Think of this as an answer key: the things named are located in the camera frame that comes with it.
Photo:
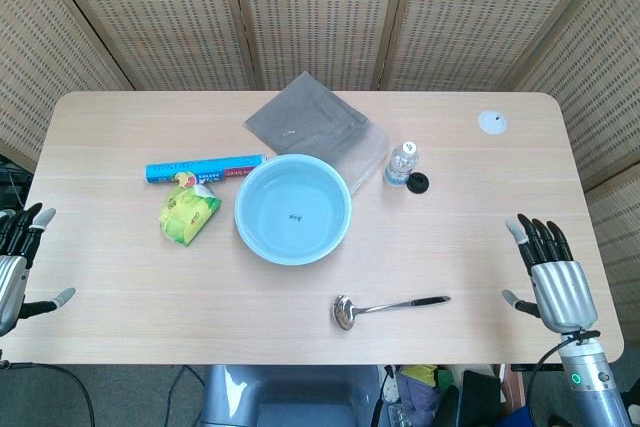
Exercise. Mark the purple bag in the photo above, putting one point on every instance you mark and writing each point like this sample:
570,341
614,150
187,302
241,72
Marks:
420,397

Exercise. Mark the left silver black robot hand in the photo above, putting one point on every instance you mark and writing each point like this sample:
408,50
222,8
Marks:
12,282

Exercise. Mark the yellow green object under table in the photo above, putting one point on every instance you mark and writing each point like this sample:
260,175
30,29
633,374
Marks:
419,373

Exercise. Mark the grey cloth in plastic bag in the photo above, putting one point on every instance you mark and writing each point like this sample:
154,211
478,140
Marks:
310,117

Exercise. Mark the black equipment beside table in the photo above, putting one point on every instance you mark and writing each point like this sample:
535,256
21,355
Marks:
12,182

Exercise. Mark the blue cling film roll box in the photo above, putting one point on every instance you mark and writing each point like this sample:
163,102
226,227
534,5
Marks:
200,172

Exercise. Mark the round black plastic cap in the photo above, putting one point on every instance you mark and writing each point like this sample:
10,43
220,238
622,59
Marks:
417,183

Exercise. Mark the clear plastic water bottle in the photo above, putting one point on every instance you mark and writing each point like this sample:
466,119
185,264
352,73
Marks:
400,167

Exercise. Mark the light blue plastic basin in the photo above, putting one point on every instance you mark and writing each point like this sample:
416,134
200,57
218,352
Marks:
293,212

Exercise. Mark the grey robot base body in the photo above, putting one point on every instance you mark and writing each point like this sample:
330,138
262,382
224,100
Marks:
295,397

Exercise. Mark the woven wooden folding screen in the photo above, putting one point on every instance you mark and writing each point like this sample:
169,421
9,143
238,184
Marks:
320,12

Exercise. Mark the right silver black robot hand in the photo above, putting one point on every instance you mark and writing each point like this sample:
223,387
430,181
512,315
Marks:
562,292

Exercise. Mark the yellow-green snack bag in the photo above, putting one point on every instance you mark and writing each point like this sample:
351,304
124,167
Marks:
187,214

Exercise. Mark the blue object under table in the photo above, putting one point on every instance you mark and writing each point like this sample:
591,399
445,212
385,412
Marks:
515,417

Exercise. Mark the black box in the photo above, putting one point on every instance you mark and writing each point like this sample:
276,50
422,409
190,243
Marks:
480,397

